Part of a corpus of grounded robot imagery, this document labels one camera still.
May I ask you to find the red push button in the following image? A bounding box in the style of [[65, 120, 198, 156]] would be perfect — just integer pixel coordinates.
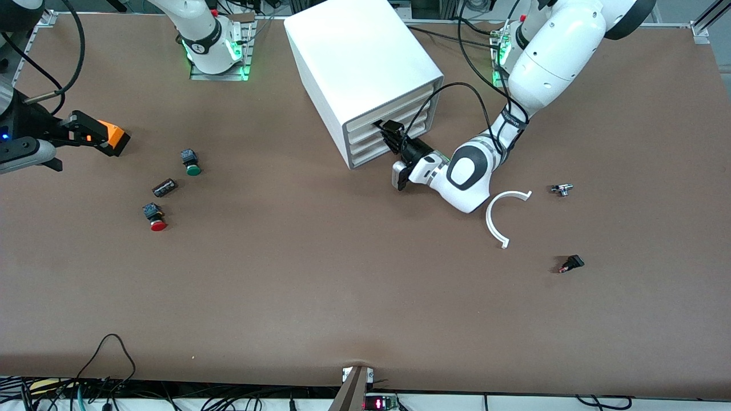
[[143, 204, 168, 232]]

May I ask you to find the white drawer cabinet housing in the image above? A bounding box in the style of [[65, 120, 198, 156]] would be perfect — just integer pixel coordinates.
[[284, 0, 445, 170]]

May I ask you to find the device with red display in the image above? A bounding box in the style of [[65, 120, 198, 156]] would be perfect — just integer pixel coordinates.
[[363, 393, 400, 411]]

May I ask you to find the orange button enclosure box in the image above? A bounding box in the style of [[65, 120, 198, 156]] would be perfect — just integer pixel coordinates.
[[86, 119, 131, 158]]

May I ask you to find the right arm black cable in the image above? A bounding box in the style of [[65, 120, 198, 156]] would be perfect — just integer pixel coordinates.
[[0, 0, 86, 118]]

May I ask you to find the white half-ring clamp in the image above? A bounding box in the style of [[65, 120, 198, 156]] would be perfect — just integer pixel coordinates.
[[485, 190, 533, 250]]

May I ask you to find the aluminium edge rail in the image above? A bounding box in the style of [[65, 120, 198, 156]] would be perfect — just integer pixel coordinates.
[[11, 9, 58, 86]]

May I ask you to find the black base power cable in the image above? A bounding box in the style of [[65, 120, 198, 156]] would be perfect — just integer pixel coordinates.
[[407, 24, 499, 51]]

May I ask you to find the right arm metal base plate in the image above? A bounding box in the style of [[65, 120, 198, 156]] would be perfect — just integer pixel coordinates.
[[190, 14, 256, 82]]

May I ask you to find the black looped cable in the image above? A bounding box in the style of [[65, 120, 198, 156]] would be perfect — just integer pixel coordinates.
[[74, 334, 138, 394]]

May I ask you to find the brown metal camera post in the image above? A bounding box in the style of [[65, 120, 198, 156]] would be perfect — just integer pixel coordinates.
[[327, 365, 375, 411]]

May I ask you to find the tangled black cable bundle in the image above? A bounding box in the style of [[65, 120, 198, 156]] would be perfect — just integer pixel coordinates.
[[0, 376, 343, 411]]

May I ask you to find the aluminium corner bracket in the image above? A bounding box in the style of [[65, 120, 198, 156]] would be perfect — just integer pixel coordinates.
[[688, 0, 731, 45]]

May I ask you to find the black sagging cable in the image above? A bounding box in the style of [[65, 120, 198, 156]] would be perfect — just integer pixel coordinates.
[[574, 395, 634, 411]]

